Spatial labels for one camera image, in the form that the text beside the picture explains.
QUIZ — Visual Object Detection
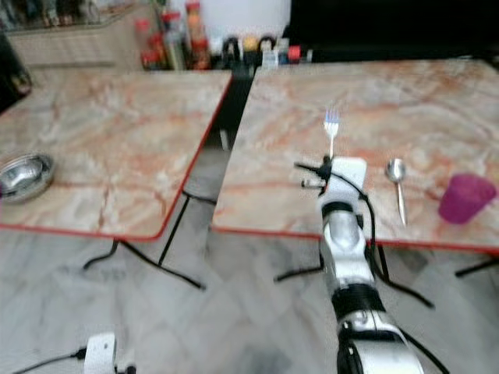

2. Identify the silver metal fork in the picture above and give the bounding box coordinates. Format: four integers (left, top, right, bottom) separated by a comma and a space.
324, 108, 341, 160

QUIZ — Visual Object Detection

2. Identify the silver metal spoon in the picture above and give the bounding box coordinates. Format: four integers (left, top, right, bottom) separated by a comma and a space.
385, 157, 409, 228

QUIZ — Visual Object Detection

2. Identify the marble top folding table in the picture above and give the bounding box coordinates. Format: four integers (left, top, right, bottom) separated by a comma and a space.
212, 58, 499, 309
0, 69, 233, 291

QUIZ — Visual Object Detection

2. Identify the dark bottle white label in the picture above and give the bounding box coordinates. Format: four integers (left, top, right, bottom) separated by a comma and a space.
260, 35, 280, 69

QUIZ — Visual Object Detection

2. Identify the purple plastic cup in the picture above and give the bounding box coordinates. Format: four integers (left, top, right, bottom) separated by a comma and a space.
438, 173, 498, 225

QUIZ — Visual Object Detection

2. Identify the large black appliance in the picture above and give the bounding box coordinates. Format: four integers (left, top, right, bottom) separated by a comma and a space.
285, 0, 499, 63

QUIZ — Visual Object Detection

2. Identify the round steel bowl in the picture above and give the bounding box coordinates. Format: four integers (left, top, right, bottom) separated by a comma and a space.
0, 153, 57, 203

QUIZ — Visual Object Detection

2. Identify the black chair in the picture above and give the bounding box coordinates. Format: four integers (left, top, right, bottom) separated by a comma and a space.
0, 35, 34, 110

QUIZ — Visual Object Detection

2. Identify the tall orange sauce bottle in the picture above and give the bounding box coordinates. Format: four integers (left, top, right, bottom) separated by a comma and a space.
184, 2, 211, 71

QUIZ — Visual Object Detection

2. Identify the clear red cap bottle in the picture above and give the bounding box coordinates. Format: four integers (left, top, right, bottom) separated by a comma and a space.
161, 11, 185, 71

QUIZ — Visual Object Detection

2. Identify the short red cap sauce bottle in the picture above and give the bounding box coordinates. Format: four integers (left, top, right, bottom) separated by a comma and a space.
134, 19, 161, 71

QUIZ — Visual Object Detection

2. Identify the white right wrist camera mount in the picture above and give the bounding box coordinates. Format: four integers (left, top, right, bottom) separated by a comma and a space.
317, 157, 369, 207

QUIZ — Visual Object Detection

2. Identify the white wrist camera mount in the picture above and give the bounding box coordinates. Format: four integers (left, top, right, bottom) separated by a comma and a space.
317, 157, 369, 207
86, 333, 118, 374

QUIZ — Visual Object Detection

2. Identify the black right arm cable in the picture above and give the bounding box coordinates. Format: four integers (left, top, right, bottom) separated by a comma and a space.
294, 161, 379, 270

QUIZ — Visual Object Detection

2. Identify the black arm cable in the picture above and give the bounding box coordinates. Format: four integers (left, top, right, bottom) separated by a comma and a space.
12, 351, 87, 374
294, 161, 379, 270

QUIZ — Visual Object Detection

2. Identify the black floor cable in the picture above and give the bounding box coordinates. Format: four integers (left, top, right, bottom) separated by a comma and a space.
183, 189, 215, 205

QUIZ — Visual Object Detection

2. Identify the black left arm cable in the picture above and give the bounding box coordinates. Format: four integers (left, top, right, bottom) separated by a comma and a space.
12, 351, 87, 374

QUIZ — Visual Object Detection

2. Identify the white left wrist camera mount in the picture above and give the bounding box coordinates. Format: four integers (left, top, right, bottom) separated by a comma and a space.
86, 333, 118, 374

